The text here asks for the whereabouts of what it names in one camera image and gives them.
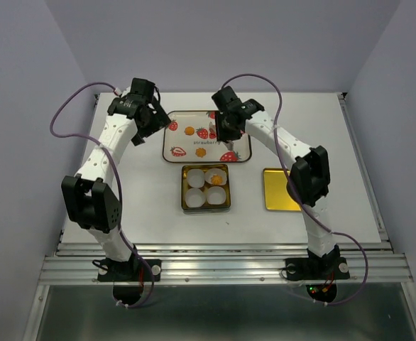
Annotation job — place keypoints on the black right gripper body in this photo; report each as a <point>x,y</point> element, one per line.
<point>223,131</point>

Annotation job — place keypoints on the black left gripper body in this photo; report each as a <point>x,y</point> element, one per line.
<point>157,122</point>

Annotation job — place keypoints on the orange swirl cookie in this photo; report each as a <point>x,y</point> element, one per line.
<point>216,179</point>

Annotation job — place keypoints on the steel tongs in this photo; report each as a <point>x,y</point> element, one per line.
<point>229,144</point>

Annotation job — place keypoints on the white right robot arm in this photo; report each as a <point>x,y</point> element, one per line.
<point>306,167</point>

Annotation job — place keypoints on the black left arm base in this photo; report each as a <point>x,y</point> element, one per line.
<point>129,271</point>

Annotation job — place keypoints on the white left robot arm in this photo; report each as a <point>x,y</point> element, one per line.
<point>89,199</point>

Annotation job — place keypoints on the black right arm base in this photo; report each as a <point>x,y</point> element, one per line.
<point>314,268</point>

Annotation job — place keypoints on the strawberry print tray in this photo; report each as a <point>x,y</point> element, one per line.
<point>180,148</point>

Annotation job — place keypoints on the white paper cup back right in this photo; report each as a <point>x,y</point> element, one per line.
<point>210,172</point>

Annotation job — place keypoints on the white paper cup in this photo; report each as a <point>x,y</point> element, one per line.
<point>195,178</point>
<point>216,195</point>
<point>210,172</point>
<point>194,198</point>

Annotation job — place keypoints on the white paper cup back left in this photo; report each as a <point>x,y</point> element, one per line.
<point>195,178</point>

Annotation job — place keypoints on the black gold cookie tin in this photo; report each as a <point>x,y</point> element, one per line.
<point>206,208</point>

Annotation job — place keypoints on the white paper cup front right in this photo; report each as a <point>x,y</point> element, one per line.
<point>216,195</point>

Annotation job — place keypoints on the white paper cup front left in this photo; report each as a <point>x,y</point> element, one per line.
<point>194,198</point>

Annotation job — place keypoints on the gold tin lid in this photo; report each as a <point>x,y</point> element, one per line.
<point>276,196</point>

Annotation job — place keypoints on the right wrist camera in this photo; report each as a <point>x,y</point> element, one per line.
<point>225,98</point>

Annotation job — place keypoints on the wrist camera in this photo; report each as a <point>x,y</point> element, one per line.
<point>142,87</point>
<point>225,98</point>

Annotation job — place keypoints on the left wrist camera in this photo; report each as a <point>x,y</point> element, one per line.
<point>142,87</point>

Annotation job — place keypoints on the aluminium front frame rail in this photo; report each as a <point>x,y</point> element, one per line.
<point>212,264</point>

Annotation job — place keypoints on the aluminium table edge rail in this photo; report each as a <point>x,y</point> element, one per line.
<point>364,173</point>

